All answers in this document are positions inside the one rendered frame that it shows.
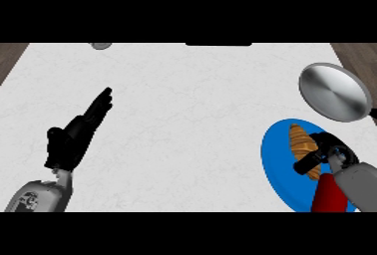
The small grey round object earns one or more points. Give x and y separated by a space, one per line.
101 46

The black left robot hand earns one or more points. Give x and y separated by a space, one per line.
74 137

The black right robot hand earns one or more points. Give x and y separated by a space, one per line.
318 152

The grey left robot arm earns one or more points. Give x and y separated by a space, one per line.
42 196

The silver frying pan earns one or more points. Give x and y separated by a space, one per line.
333 91

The black flat appliance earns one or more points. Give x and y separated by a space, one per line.
218 44

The blue plate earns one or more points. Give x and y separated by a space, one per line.
280 162

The brown croissant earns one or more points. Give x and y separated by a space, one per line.
302 146

